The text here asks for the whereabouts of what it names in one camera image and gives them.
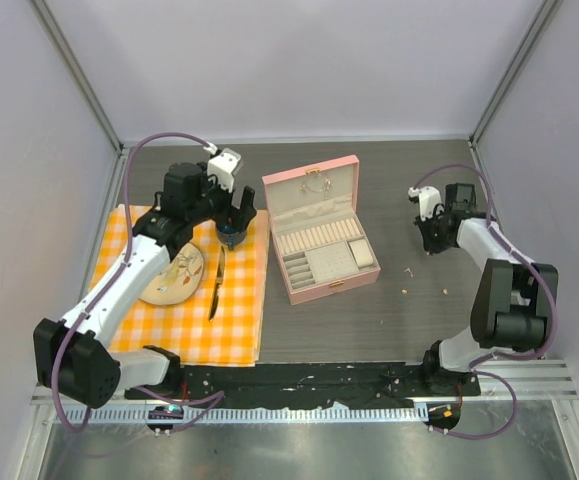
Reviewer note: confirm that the slotted white cable duct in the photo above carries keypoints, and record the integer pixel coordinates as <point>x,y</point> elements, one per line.
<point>159,413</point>

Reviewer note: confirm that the yellow checkered cloth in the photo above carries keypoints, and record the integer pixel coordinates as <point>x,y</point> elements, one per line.
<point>232,336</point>

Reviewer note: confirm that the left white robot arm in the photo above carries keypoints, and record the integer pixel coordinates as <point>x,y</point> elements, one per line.
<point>72,356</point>

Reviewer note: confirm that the dark blue mug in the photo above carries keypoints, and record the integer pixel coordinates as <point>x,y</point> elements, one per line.
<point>229,237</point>

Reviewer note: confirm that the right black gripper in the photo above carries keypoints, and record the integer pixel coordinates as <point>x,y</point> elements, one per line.
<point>431,246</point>

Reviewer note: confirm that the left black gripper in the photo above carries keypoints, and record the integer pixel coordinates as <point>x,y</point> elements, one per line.
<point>246,210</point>

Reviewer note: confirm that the bird pattern ceramic plate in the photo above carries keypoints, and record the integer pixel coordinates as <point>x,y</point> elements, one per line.
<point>176,277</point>

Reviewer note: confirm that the pink jewelry box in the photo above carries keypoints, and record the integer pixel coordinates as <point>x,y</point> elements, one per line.
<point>313,218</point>

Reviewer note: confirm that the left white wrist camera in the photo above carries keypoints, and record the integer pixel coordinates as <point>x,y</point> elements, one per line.
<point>223,166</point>

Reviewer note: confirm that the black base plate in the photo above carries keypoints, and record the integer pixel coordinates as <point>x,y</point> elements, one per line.
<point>307,386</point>

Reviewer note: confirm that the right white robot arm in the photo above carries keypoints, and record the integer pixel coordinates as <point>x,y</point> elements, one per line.
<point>513,311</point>

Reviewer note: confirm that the gold black knife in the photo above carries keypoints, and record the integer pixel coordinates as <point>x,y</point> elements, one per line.
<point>218,283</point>

